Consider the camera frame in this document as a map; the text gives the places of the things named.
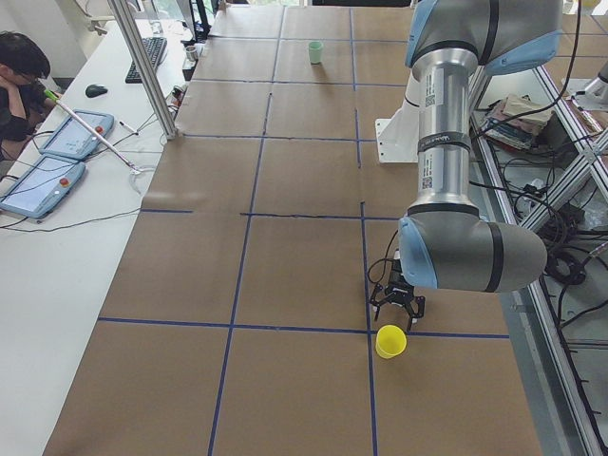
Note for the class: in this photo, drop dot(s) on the aluminium frame post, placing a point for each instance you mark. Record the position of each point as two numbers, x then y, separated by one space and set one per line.
151 85

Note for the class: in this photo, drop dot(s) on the small metal cup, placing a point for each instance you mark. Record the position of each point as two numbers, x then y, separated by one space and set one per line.
191 53

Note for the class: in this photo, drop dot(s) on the upper blue teach pendant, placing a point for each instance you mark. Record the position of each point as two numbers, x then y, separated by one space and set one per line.
71 140

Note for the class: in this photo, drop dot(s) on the metal rod with hook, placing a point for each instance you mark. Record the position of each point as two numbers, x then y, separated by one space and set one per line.
135 170

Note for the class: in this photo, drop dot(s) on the white mounting pillar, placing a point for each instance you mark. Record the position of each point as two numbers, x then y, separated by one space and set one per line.
398 137

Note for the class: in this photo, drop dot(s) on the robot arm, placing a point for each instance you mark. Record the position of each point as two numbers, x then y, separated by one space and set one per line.
443 241

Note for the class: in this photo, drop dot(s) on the seated person in black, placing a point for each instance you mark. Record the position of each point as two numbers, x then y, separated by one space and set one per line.
24 103

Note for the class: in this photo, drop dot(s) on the lower blue teach pendant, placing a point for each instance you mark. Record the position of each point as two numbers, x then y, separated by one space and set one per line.
43 187

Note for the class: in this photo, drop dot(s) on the green plastic cup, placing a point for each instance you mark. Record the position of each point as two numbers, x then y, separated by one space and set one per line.
315 51

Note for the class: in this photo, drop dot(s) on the black marker pen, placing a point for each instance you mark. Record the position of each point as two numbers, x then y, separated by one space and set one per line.
128 128

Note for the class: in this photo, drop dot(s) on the black computer mouse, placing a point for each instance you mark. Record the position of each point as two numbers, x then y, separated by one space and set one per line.
94 91

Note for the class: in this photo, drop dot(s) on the blue teach pendant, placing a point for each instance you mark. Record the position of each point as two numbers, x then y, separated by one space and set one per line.
43 187
71 140

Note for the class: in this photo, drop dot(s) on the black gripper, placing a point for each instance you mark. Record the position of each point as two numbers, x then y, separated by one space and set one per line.
398 294

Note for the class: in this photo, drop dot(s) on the yellow plastic cup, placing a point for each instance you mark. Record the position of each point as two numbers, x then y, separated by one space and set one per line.
390 341

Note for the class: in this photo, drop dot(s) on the stack of books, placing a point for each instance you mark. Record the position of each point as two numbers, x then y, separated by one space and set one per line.
518 133

